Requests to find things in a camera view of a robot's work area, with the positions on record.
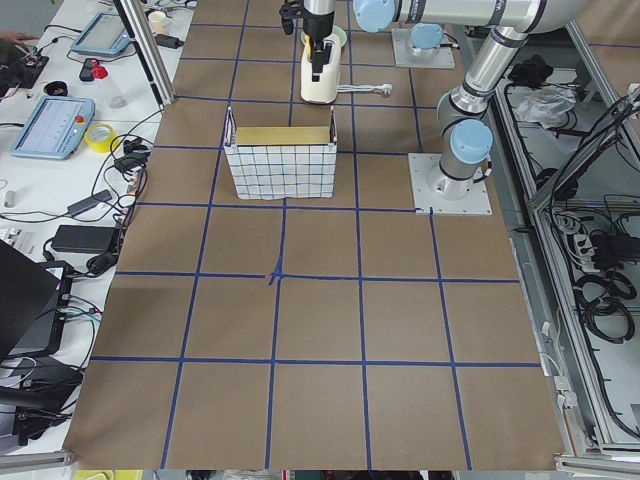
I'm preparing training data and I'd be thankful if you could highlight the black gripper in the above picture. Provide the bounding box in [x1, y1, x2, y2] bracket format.
[279, 0, 334, 82]

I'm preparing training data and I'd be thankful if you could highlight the white toaster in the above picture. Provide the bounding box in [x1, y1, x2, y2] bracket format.
[300, 33, 344, 104]

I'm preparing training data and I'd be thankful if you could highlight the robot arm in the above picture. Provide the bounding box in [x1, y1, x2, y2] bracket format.
[279, 0, 585, 182]
[408, 23, 444, 53]

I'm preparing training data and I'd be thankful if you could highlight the light green plate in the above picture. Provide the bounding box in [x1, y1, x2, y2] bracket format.
[332, 25, 348, 47]

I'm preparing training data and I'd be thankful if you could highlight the white paper cup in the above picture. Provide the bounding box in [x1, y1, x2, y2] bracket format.
[148, 11, 172, 35]

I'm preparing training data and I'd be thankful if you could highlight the clear bottle red cap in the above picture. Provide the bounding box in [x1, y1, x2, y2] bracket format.
[92, 61, 127, 109]

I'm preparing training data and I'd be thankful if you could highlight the blue teach pendant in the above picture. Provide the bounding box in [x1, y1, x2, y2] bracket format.
[70, 12, 130, 57]
[10, 96, 95, 160]

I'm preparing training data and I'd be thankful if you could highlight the yellow tape roll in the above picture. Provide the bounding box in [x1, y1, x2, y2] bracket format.
[83, 124, 116, 153]

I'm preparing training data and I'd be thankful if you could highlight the black power adapter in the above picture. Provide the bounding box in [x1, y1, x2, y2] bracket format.
[51, 225, 117, 253]

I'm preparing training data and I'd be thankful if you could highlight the white toaster power cable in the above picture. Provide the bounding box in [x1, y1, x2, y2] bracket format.
[337, 82, 394, 96]

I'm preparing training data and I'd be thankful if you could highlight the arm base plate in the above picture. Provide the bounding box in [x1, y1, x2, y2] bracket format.
[391, 28, 455, 69]
[408, 153, 492, 216]

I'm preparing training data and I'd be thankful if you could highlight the wire basket with wooden shelf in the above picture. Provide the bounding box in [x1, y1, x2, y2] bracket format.
[224, 108, 338, 200]

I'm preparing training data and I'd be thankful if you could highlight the aluminium frame post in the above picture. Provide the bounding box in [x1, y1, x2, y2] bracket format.
[113, 0, 175, 107]

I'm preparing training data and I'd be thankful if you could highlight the coiled black cable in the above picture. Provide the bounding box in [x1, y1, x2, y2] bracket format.
[574, 269, 639, 346]

